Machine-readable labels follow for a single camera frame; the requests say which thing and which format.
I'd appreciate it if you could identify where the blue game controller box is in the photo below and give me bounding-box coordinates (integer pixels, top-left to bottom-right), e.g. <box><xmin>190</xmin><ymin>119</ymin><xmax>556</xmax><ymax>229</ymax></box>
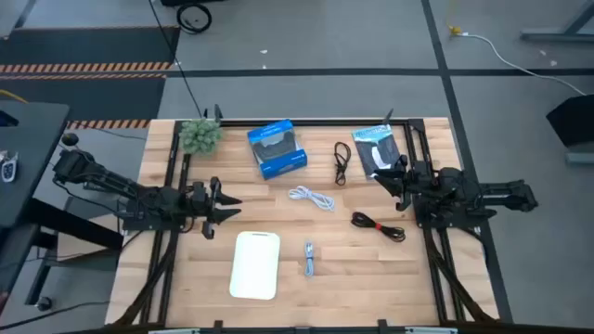
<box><xmin>246</xmin><ymin>118</ymin><xmax>308</xmax><ymax>181</ymax></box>

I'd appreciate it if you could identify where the green artificial plant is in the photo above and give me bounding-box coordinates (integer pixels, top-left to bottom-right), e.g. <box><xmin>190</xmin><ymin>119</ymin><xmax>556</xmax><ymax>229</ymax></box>
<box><xmin>178</xmin><ymin>118</ymin><xmax>224</xmax><ymax>157</ymax></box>

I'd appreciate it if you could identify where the white plastic tray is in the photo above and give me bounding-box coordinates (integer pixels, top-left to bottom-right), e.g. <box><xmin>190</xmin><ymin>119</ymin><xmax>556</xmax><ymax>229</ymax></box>
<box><xmin>228</xmin><ymin>230</ymin><xmax>282</xmax><ymax>302</ymax></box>

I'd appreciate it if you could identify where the black hazard-striped floor mat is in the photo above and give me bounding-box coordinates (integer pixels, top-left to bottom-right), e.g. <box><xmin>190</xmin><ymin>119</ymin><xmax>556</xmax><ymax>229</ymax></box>
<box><xmin>0</xmin><ymin>25</ymin><xmax>181</xmax><ymax>131</ymax></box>

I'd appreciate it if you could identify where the light blue cable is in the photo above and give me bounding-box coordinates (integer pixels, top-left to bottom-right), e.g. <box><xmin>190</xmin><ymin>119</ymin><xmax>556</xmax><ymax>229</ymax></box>
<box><xmin>303</xmin><ymin>239</ymin><xmax>316</xmax><ymax>278</ymax></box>

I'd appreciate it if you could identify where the white floor cable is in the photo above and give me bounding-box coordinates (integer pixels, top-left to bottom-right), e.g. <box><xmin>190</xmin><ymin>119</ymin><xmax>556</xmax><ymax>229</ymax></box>
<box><xmin>457</xmin><ymin>31</ymin><xmax>587</xmax><ymax>96</ymax></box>

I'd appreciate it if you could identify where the Yellowstone picture book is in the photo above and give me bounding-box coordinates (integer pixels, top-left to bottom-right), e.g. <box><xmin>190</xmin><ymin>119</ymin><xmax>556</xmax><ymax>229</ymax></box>
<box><xmin>351</xmin><ymin>122</ymin><xmax>407</xmax><ymax>181</ymax></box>

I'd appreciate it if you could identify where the black box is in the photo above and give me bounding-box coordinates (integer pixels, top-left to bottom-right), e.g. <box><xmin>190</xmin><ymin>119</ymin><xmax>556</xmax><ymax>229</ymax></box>
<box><xmin>545</xmin><ymin>94</ymin><xmax>594</xmax><ymax>148</ymax></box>

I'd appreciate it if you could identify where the grey table foot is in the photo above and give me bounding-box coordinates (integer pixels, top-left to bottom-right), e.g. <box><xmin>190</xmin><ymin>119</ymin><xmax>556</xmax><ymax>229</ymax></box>
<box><xmin>564</xmin><ymin>151</ymin><xmax>594</xmax><ymax>166</ymax></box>

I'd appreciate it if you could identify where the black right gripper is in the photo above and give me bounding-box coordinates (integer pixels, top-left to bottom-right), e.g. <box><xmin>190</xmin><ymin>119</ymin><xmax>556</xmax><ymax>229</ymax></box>
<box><xmin>372</xmin><ymin>155</ymin><xmax>423</xmax><ymax>212</ymax></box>

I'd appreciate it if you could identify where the grey table leg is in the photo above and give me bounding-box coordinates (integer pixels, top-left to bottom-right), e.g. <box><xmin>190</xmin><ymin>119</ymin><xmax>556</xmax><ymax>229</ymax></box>
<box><xmin>519</xmin><ymin>0</ymin><xmax>594</xmax><ymax>44</ymax></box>

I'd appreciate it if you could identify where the black cable with red tie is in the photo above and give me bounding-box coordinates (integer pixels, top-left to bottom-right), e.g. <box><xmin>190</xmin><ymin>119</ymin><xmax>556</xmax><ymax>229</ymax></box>
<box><xmin>350</xmin><ymin>211</ymin><xmax>407</xmax><ymax>244</ymax></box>

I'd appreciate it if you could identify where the black desk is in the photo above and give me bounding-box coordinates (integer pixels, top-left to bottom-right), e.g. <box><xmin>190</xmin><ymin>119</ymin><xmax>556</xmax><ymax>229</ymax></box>
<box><xmin>0</xmin><ymin>100</ymin><xmax>124</xmax><ymax>321</ymax></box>

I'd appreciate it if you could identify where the long black floor cable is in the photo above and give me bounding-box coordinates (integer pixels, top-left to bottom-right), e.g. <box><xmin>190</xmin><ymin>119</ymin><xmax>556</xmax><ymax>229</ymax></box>
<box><xmin>147</xmin><ymin>0</ymin><xmax>208</xmax><ymax>120</ymax></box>

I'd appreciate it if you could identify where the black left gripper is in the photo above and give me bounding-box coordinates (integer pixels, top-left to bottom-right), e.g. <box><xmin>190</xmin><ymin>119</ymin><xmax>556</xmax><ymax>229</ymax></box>
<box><xmin>191</xmin><ymin>175</ymin><xmax>243</xmax><ymax>240</ymax></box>

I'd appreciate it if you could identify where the black aluminium table frame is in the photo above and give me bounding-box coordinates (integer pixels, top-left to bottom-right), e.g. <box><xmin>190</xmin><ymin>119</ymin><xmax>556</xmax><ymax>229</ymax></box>
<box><xmin>110</xmin><ymin>104</ymin><xmax>514</xmax><ymax>334</ymax></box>

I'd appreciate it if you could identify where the black coiled floor cable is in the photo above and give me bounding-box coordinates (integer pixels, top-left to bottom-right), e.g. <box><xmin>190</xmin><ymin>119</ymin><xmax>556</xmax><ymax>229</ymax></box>
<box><xmin>175</xmin><ymin>2</ymin><xmax>213</xmax><ymax>35</ymax></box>

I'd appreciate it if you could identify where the yellow floor cable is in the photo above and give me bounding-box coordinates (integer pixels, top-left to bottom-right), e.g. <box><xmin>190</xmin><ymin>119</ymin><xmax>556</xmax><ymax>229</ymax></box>
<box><xmin>445</xmin><ymin>0</ymin><xmax>463</xmax><ymax>36</ymax></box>

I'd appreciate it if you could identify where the thin black cable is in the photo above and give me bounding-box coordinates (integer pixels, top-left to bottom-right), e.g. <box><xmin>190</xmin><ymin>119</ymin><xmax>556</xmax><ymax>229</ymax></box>
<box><xmin>332</xmin><ymin>141</ymin><xmax>353</xmax><ymax>187</ymax></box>

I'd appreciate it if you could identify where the white key fob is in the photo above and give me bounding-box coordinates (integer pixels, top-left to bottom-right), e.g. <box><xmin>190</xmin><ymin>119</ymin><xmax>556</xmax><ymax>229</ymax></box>
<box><xmin>0</xmin><ymin>150</ymin><xmax>19</xmax><ymax>184</ymax></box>

